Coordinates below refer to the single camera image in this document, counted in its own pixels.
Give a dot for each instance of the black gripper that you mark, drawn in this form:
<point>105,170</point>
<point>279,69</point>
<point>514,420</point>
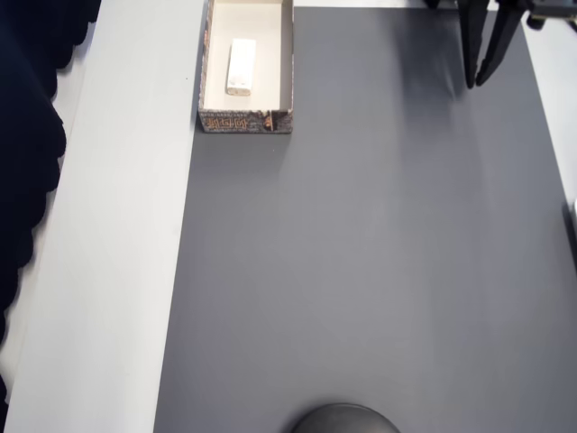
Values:
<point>471,32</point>

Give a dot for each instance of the white rectangular block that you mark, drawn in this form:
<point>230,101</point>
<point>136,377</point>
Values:
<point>241,67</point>

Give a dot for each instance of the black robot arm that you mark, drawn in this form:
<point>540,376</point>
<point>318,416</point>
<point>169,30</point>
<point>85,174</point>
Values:
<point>432,2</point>

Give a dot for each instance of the patterned cardboard box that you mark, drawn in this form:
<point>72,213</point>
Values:
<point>245,122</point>

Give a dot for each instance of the grey table mat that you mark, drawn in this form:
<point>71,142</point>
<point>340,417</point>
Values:
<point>360,248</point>

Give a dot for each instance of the black round-base stand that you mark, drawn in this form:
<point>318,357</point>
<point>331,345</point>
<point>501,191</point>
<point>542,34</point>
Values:
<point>345,419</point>

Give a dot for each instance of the dark blue curtain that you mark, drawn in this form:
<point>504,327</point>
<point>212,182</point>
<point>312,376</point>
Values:
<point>22,158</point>

